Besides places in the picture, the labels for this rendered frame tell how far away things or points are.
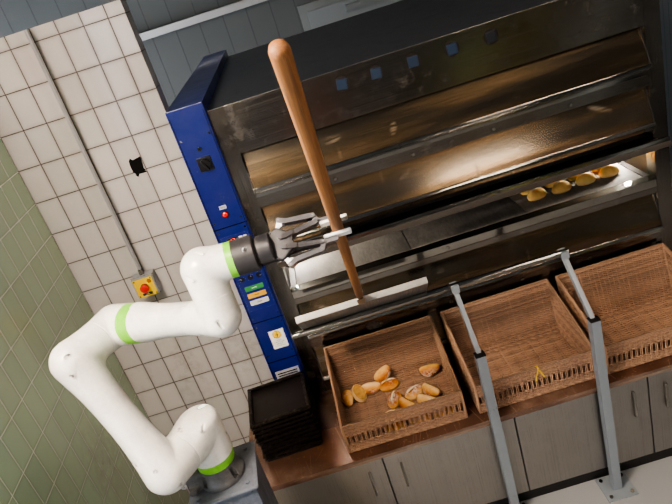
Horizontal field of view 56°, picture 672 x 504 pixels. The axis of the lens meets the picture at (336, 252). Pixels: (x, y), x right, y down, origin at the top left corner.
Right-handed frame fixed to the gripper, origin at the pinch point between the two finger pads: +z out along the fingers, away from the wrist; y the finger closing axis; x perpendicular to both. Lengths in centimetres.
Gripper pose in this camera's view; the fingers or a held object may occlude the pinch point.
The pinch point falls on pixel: (336, 227)
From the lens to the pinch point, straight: 157.8
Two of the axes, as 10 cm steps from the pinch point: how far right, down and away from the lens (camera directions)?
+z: 9.6, -3.0, -0.1
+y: 2.8, 9.2, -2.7
